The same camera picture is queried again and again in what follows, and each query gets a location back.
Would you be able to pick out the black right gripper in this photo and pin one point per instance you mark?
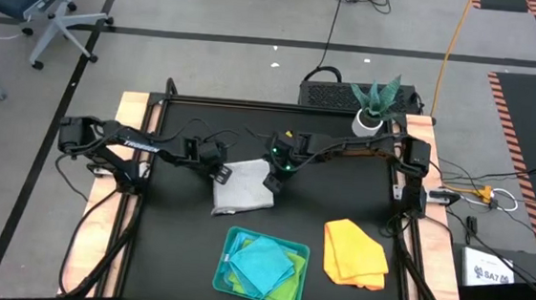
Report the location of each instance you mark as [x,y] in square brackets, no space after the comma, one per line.
[287,149]

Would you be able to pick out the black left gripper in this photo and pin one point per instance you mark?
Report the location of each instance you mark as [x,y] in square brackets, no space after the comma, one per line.
[205,154]

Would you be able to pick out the grey microfiber towel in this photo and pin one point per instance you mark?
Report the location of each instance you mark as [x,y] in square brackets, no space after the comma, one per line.
[243,191]

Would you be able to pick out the light blue microfiber towel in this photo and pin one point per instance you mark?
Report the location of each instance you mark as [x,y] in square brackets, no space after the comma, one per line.
[234,243]

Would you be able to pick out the teal microfiber towel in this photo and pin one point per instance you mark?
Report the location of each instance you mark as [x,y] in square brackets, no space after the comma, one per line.
[259,264]

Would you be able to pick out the lime green microfiber towel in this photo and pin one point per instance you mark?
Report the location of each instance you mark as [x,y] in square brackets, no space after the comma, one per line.
[293,286]

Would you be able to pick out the teal translucent plastic tray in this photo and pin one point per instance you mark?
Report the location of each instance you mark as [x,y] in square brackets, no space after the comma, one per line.
[217,280]

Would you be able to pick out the orange-yellow microfiber towel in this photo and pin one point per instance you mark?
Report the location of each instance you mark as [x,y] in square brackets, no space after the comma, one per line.
[353,255]

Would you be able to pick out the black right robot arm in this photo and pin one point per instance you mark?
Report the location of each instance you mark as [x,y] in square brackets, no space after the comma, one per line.
[383,147]

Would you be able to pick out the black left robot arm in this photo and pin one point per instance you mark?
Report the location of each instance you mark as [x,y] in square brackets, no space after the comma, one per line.
[125,141]

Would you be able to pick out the small yellow block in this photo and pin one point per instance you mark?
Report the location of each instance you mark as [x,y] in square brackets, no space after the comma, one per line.
[289,134]

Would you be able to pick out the black computer case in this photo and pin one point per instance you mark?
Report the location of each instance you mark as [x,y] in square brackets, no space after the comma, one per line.
[320,94]

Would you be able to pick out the artificial plant in white pot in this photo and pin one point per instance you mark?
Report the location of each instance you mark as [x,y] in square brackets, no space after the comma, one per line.
[372,110]

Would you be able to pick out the wooden side board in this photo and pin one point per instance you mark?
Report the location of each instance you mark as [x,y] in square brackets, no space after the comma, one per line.
[432,259]
[98,232]

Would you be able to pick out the black power adapter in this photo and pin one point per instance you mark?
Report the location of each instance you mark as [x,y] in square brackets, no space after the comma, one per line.
[471,223]

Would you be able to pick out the white office chair dark seat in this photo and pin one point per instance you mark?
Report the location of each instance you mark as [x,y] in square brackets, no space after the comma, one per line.
[53,18]

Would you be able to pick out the white labelled box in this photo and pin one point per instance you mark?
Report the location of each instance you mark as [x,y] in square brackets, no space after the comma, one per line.
[487,282]

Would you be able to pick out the black diagonal beam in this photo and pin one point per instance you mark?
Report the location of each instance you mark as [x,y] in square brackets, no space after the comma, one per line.
[501,293]

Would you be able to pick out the black aluminium table frame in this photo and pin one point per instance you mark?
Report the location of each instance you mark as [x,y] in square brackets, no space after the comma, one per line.
[276,105]

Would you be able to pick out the grey metal bracket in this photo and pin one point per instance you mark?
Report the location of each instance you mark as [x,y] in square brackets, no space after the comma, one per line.
[398,191]
[99,171]

